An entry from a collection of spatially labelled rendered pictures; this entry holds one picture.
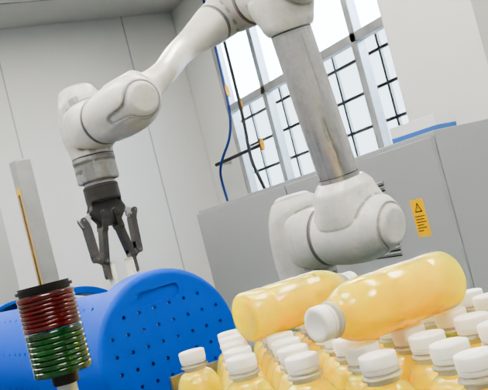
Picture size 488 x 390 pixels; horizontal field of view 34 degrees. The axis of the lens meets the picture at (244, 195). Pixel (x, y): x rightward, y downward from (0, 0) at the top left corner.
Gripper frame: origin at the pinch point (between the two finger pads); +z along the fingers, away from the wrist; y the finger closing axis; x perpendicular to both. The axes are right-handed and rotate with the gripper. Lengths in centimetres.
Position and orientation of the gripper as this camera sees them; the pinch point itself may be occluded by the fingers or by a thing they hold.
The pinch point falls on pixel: (123, 276)
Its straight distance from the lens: 171.5
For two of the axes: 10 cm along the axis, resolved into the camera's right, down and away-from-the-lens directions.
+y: -8.0, 1.8, -5.7
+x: 5.4, -1.8, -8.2
